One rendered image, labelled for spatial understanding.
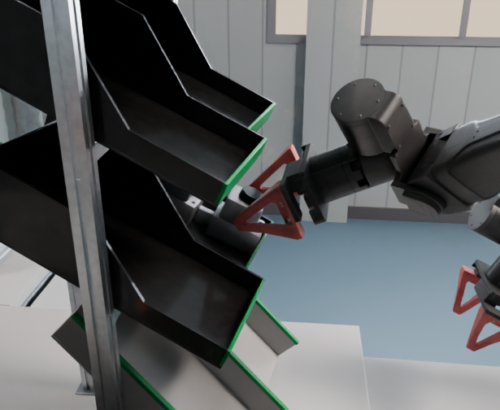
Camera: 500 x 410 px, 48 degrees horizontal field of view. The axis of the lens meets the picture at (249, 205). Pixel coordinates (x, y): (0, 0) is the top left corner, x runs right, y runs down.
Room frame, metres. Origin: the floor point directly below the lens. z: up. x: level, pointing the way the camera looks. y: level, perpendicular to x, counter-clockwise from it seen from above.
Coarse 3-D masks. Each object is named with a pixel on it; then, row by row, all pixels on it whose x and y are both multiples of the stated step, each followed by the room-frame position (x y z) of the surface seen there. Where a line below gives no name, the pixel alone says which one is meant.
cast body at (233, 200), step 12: (240, 192) 0.64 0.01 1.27; (252, 192) 0.64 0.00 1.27; (228, 204) 0.62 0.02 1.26; (240, 204) 0.62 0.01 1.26; (204, 216) 0.64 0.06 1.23; (216, 216) 0.62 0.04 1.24; (228, 216) 0.62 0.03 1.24; (252, 216) 0.62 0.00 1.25; (216, 228) 0.62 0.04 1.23; (228, 228) 0.62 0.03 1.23; (228, 240) 0.62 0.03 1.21; (240, 240) 0.62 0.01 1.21; (252, 240) 0.62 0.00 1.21; (252, 252) 0.62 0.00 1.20
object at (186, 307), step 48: (48, 144) 0.59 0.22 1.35; (0, 192) 0.47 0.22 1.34; (48, 192) 0.57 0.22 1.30; (144, 192) 0.57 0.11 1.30; (0, 240) 0.47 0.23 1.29; (48, 240) 0.46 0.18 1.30; (144, 240) 0.55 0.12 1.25; (192, 240) 0.56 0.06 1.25; (144, 288) 0.48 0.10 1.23; (192, 288) 0.51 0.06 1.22; (240, 288) 0.53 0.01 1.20; (192, 336) 0.42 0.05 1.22
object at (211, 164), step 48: (0, 0) 0.46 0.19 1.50; (96, 0) 0.58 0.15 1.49; (0, 48) 0.46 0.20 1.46; (96, 48) 0.58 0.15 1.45; (144, 48) 0.57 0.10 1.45; (48, 96) 0.45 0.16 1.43; (96, 96) 0.44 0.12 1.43; (144, 96) 0.56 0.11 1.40; (144, 144) 0.43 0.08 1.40; (192, 144) 0.50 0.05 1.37; (240, 144) 0.54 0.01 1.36; (192, 192) 0.42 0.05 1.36
